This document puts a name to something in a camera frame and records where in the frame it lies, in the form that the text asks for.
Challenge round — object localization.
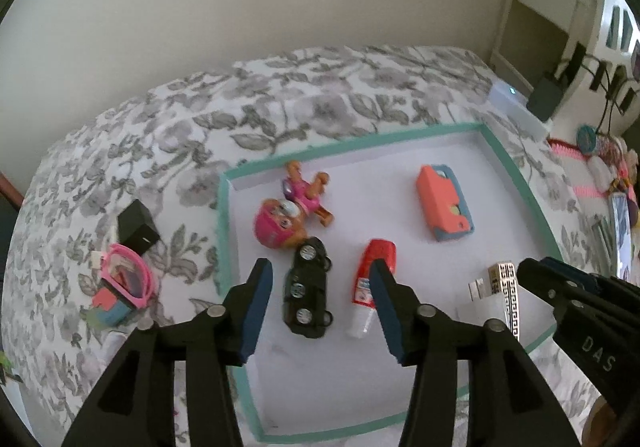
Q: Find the teal rimmed white tray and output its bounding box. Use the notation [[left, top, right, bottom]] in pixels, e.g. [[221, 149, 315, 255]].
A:
[[216, 122, 557, 444]]

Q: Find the white router box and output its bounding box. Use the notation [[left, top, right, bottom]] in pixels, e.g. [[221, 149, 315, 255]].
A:
[[489, 81, 551, 140]]

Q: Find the dark glass cabinet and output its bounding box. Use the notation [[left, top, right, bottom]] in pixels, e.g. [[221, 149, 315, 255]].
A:
[[0, 197, 19, 234]]

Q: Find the coral blue toy case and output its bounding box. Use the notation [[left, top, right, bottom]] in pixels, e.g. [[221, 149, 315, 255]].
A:
[[416, 164, 476, 243]]

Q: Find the black power adapter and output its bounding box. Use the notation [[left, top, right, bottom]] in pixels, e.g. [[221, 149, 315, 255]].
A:
[[526, 74, 568, 122]]

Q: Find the teal round container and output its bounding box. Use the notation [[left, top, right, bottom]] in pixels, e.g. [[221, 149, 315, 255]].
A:
[[577, 124, 608, 156]]

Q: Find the white charger plug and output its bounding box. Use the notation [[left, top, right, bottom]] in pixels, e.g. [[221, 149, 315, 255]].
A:
[[454, 278, 508, 328]]

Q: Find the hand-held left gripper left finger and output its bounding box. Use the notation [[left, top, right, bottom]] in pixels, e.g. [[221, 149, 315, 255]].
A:
[[60, 257, 275, 447]]

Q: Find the black white patterned lighter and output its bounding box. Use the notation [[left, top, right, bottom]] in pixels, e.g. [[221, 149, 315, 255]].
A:
[[487, 261, 522, 343]]

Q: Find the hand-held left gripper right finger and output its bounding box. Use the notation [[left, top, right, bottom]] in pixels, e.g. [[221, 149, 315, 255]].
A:
[[369, 259, 583, 447]]

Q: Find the grey floral blanket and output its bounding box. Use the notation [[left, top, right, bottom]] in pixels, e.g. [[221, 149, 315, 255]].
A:
[[0, 44, 640, 447]]

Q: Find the pink dog toy figure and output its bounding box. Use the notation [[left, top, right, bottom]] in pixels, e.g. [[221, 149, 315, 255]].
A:
[[254, 161, 336, 247]]

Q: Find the red tube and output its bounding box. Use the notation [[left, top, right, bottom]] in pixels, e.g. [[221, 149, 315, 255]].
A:
[[347, 238, 397, 340]]

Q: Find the coral blue toy knife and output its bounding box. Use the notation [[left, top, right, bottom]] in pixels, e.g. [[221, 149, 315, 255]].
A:
[[82, 284, 136, 328]]

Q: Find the black cable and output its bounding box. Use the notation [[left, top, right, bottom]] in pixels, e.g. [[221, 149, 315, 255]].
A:
[[565, 42, 640, 138]]

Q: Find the black charger cube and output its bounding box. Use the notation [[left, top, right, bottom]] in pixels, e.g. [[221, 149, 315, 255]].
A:
[[116, 199, 162, 255]]

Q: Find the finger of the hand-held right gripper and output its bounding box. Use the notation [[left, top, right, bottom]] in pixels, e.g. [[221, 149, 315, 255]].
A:
[[516, 258, 576, 313], [540, 256, 608, 294]]

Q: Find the pink smartwatch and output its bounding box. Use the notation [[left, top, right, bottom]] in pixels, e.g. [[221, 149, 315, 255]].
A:
[[92, 243, 160, 310]]

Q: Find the pink comb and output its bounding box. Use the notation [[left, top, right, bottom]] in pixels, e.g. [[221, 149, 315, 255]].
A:
[[547, 137, 590, 162]]

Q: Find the black toy car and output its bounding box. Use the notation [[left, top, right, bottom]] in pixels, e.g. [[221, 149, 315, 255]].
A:
[[282, 236, 335, 340]]

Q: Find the silver framed tablet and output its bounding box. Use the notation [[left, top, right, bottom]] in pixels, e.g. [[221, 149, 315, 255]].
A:
[[610, 192, 640, 279]]

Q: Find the reddish brown board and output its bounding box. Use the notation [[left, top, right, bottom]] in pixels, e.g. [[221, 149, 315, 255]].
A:
[[0, 172, 25, 210]]

